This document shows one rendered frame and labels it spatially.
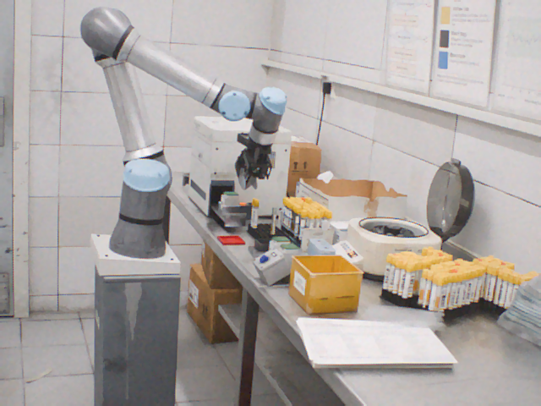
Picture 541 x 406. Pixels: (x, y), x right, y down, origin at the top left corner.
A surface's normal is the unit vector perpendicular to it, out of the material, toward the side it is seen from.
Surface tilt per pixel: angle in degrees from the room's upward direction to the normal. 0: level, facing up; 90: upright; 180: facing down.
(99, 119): 90
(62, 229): 90
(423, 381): 0
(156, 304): 90
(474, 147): 90
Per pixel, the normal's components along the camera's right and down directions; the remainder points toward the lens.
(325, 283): 0.33, 0.26
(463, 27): -0.93, 0.08
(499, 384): 0.09, -0.97
